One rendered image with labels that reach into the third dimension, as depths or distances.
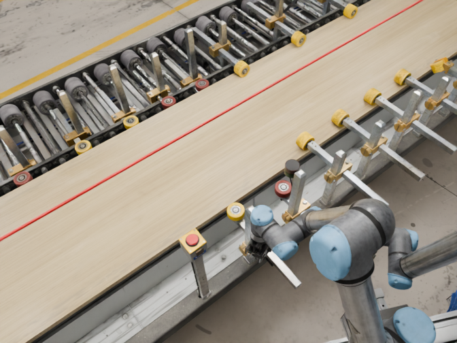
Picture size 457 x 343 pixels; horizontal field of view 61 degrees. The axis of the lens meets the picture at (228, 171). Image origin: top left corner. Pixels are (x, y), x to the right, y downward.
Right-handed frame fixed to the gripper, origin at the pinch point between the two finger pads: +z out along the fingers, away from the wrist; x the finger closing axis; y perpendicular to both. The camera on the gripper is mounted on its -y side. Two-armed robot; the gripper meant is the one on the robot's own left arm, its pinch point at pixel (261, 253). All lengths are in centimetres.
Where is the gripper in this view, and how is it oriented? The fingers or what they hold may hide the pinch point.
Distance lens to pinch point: 164.2
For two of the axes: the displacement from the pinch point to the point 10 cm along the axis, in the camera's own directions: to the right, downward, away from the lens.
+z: 0.3, 6.0, 8.0
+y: -5.2, 6.9, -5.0
